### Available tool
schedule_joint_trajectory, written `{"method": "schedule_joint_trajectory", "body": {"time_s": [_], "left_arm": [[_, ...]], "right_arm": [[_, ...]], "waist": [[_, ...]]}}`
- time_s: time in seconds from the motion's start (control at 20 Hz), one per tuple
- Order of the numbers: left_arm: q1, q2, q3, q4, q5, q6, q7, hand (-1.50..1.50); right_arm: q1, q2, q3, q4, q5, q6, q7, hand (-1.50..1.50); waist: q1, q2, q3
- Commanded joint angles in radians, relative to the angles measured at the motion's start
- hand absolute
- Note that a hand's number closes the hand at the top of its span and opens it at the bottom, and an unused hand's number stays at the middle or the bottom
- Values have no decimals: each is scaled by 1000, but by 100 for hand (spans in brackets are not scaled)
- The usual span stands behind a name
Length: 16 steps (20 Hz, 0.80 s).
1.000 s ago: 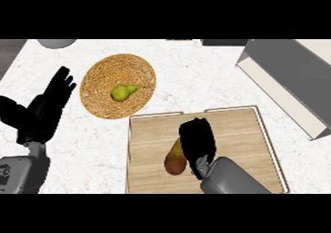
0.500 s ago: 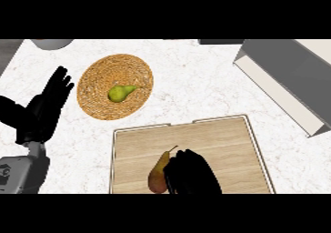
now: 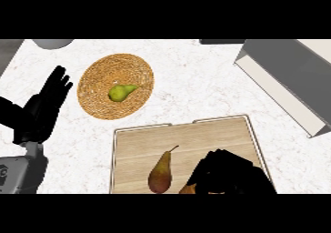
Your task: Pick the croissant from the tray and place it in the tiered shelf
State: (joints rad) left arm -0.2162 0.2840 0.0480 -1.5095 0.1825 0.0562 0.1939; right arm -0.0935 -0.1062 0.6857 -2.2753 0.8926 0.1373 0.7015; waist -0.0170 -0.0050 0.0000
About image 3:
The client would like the wooden tray with metal rim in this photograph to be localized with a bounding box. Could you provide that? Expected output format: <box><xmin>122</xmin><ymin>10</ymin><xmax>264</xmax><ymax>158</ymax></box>
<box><xmin>110</xmin><ymin>114</ymin><xmax>274</xmax><ymax>195</ymax></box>

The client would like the dark grey block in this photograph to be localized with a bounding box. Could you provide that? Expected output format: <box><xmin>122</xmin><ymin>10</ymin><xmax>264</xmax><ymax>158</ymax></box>
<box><xmin>200</xmin><ymin>39</ymin><xmax>247</xmax><ymax>46</ymax></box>

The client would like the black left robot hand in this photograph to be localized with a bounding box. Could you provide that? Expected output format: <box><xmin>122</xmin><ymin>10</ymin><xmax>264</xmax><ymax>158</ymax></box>
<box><xmin>0</xmin><ymin>65</ymin><xmax>75</xmax><ymax>146</ymax></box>

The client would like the green pear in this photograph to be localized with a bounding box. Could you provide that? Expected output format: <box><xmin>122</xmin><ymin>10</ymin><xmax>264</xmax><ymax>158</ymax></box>
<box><xmin>109</xmin><ymin>84</ymin><xmax>143</xmax><ymax>103</ymax></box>

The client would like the grey round bowl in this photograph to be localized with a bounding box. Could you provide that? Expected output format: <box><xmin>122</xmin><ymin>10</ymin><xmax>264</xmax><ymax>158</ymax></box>
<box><xmin>32</xmin><ymin>39</ymin><xmax>75</xmax><ymax>50</ymax></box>

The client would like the brown-red pear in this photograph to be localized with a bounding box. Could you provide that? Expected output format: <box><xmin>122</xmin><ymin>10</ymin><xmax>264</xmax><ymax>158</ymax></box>
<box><xmin>147</xmin><ymin>145</ymin><xmax>181</xmax><ymax>195</ymax></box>

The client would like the round woven wicker placemat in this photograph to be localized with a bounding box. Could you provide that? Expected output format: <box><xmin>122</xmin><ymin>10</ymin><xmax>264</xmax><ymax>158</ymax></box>
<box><xmin>76</xmin><ymin>53</ymin><xmax>156</xmax><ymax>121</ymax></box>

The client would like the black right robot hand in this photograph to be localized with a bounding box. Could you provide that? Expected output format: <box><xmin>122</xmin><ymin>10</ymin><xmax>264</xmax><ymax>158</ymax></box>
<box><xmin>187</xmin><ymin>148</ymin><xmax>278</xmax><ymax>195</ymax></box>

